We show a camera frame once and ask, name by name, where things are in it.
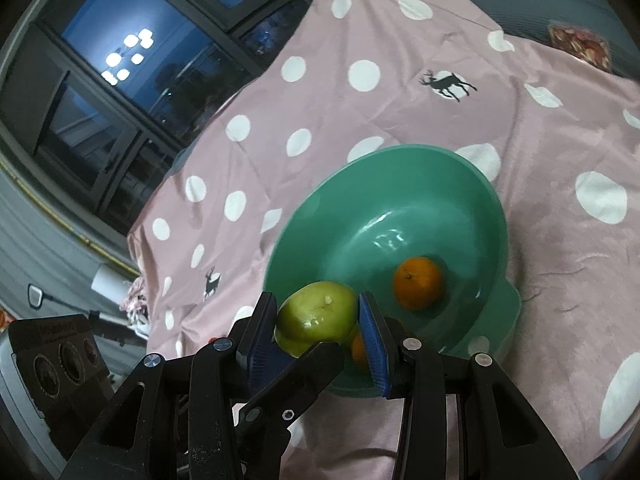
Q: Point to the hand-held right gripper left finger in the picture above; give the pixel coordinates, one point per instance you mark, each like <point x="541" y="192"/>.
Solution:
<point x="261" y="342"/>

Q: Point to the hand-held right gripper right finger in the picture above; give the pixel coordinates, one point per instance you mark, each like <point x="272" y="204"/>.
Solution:
<point x="374" y="347"/>

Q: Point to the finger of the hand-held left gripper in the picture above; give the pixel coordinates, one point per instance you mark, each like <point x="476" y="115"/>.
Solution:
<point x="305" y="375"/>

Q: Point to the small orange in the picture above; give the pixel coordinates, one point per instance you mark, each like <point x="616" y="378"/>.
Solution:
<point x="359" y="350"/>

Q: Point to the green apple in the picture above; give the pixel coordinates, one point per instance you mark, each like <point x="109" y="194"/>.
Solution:
<point x="317" y="315"/>

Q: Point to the large orange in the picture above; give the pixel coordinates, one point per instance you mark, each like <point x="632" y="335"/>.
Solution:
<point x="419" y="282"/>

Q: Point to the green plastic bowl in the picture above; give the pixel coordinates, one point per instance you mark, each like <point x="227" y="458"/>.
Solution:
<point x="400" y="210"/>

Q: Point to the white black device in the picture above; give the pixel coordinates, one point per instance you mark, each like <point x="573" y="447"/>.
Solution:
<point x="37" y="295"/>

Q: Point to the white cylinder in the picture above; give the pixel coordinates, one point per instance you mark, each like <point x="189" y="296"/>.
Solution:
<point x="107" y="284"/>

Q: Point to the pink white clothes pile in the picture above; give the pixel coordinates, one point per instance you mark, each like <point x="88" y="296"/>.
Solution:
<point x="134" y="305"/>

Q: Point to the grey curtain with gold trim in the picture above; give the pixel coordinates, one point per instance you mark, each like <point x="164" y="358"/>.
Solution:
<point x="50" y="250"/>

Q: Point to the pink polka dot cloth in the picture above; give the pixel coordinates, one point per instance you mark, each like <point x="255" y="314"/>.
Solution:
<point x="450" y="110"/>

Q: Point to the dark framed window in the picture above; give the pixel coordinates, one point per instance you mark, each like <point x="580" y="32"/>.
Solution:
<point x="125" y="85"/>

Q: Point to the red patterned snack packet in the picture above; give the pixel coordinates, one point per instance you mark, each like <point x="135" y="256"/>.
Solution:
<point x="580" y="46"/>

